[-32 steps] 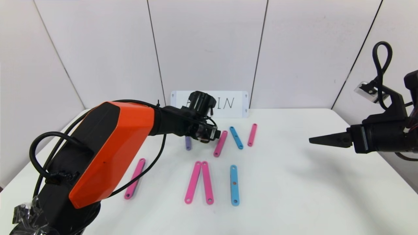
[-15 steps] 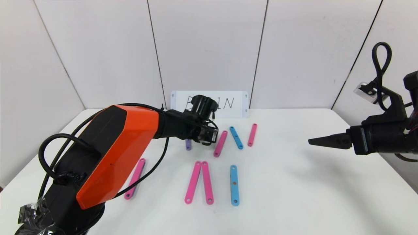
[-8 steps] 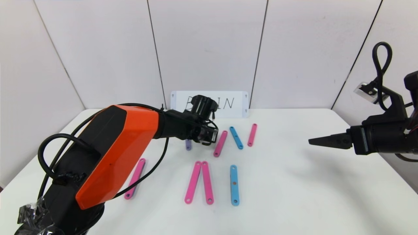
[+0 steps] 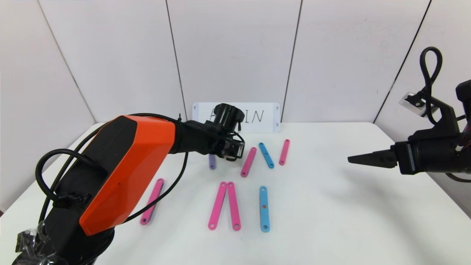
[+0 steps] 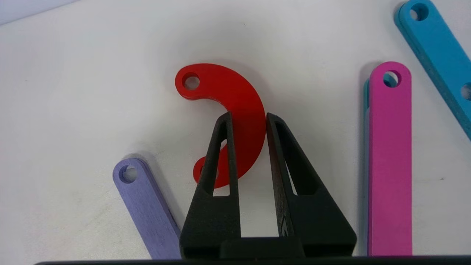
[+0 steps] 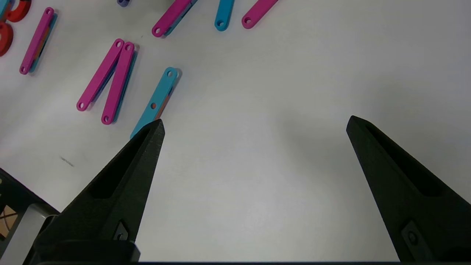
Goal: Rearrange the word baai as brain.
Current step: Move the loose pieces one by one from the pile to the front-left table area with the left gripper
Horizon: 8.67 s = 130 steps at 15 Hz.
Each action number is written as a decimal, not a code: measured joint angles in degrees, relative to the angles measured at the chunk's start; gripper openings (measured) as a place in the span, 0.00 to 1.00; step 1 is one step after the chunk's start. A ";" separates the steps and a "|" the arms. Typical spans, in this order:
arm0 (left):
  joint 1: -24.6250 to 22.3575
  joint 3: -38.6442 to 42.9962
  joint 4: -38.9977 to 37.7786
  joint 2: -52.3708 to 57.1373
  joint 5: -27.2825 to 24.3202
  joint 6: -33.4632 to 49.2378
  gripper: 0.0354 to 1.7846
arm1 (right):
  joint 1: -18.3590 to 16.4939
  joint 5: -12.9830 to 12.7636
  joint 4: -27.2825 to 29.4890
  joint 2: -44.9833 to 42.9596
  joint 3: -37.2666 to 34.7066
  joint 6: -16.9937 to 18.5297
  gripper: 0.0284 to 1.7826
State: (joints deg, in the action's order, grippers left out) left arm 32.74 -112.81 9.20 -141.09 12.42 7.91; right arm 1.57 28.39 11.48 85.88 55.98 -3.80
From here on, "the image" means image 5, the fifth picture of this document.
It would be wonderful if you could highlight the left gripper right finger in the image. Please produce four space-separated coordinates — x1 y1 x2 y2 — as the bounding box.
266 112 357 257

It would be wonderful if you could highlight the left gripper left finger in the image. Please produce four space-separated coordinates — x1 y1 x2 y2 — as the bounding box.
180 112 241 258

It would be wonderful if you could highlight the long pink bar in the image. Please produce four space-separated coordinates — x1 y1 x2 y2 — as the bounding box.
364 61 412 256

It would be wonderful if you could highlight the small red curved piece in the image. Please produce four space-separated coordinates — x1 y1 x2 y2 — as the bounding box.
175 63 266 189

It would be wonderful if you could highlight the short purple bar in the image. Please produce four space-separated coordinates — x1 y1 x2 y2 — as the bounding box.
113 158 183 260

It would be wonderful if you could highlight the short blue bar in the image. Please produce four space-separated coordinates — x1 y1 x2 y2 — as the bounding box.
394 0 471 140

